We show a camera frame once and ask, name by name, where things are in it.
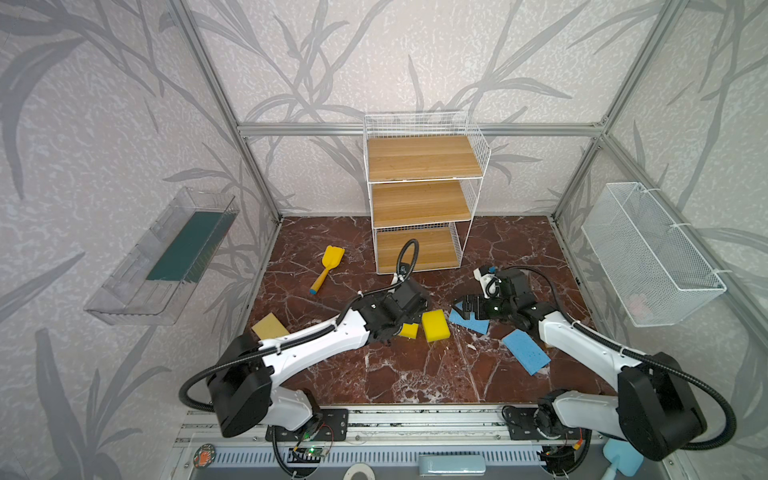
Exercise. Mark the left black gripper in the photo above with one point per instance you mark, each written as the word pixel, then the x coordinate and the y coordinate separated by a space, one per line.
pixel 395 321

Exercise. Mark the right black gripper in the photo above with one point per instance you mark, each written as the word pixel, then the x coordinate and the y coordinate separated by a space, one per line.
pixel 475 306

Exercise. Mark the yellow foam sponge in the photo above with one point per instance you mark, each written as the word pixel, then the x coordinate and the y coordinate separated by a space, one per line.
pixel 435 326
pixel 409 331

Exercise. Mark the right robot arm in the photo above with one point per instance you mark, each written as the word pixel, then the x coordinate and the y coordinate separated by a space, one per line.
pixel 655 406

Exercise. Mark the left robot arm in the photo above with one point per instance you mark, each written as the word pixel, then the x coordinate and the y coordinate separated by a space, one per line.
pixel 245 387

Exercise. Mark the blue cellulose sponge near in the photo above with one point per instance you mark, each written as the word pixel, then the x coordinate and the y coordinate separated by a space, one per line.
pixel 478 326

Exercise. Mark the blue cellulose sponge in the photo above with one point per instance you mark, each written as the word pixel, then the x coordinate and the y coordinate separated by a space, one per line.
pixel 478 326
pixel 527 352

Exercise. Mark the blue cellulose sponge far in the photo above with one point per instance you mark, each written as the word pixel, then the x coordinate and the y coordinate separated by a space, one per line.
pixel 527 352

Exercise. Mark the yellow toy shovel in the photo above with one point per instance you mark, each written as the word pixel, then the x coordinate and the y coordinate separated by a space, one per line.
pixel 331 259

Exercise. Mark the green circuit board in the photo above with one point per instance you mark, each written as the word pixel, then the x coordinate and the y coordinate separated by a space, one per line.
pixel 309 455

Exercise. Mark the light blue brush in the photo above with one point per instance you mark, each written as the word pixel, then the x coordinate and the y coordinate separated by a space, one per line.
pixel 623 458

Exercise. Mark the round orange sticker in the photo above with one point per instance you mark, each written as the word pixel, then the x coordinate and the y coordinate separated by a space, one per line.
pixel 204 456

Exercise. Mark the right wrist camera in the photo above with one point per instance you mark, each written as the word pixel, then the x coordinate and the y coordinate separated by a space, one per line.
pixel 488 279

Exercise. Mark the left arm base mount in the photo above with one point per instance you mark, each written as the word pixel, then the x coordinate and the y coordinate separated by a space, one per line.
pixel 330 424

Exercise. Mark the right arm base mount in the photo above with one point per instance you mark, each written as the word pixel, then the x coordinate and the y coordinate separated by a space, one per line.
pixel 528 423

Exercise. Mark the white wire wooden shelf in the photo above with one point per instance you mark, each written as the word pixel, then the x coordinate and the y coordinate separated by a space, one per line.
pixel 424 173

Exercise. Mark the white wire wall basket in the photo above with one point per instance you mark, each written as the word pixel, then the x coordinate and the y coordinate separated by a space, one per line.
pixel 659 275

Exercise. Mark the clear plastic wall tray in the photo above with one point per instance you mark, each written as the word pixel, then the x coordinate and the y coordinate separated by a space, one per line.
pixel 153 283

